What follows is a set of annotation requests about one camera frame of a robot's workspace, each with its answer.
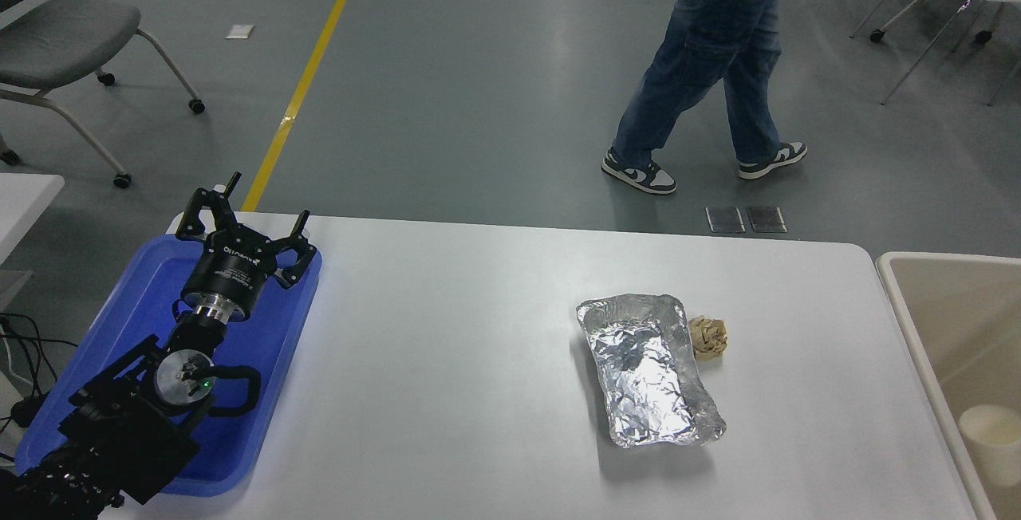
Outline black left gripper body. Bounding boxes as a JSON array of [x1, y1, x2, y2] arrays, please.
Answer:
[[180, 238, 278, 321]]

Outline silver foil tray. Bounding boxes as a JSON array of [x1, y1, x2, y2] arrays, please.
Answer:
[[576, 293, 727, 449]]

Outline cream paper cup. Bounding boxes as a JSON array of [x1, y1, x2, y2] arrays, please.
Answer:
[[958, 404, 1021, 489]]

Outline blue plastic tray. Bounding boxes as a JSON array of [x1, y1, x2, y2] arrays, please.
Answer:
[[14, 233, 323, 498]]

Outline white side table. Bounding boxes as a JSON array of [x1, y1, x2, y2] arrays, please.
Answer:
[[0, 173, 65, 266]]

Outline grey office chair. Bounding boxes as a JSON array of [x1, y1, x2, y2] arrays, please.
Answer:
[[0, 0, 205, 190]]

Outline crumpled tan paper ball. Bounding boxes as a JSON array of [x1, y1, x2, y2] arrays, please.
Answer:
[[688, 314, 729, 360]]

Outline metal floor plate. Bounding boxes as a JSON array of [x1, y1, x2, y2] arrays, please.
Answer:
[[705, 206, 746, 234], [747, 206, 787, 234]]

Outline person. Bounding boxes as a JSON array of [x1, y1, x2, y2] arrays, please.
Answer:
[[601, 0, 808, 195]]

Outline large pale bin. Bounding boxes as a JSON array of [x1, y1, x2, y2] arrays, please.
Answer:
[[875, 251, 1021, 520]]

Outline black cable bundle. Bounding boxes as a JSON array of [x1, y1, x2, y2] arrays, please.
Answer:
[[0, 313, 78, 433]]

